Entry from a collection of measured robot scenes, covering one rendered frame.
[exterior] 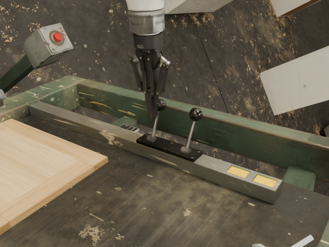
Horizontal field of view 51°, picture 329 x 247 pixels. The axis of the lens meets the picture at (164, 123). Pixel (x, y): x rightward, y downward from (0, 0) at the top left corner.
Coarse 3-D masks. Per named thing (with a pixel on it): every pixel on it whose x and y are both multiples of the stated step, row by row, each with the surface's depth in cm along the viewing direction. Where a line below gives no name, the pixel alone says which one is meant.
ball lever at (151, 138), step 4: (160, 100) 100; (160, 104) 99; (164, 104) 100; (160, 108) 100; (164, 108) 101; (156, 116) 101; (156, 120) 101; (156, 124) 101; (152, 128) 102; (152, 132) 101; (148, 136) 102; (152, 136) 101; (148, 140) 101; (152, 140) 100
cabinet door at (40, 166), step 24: (0, 144) 111; (24, 144) 110; (48, 144) 109; (72, 144) 108; (0, 168) 98; (24, 168) 98; (48, 168) 97; (72, 168) 96; (96, 168) 98; (0, 192) 88; (24, 192) 88; (48, 192) 87; (0, 216) 80; (24, 216) 81
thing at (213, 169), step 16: (32, 112) 131; (48, 112) 125; (64, 112) 124; (80, 128) 117; (96, 128) 112; (112, 128) 111; (112, 144) 110; (128, 144) 105; (160, 160) 100; (176, 160) 96; (208, 160) 93; (208, 176) 91; (224, 176) 88; (240, 176) 86; (256, 192) 84; (272, 192) 81
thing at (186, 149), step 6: (192, 108) 94; (198, 108) 94; (192, 114) 93; (198, 114) 93; (192, 120) 95; (198, 120) 94; (192, 126) 95; (192, 132) 95; (186, 144) 95; (180, 150) 95; (186, 150) 94
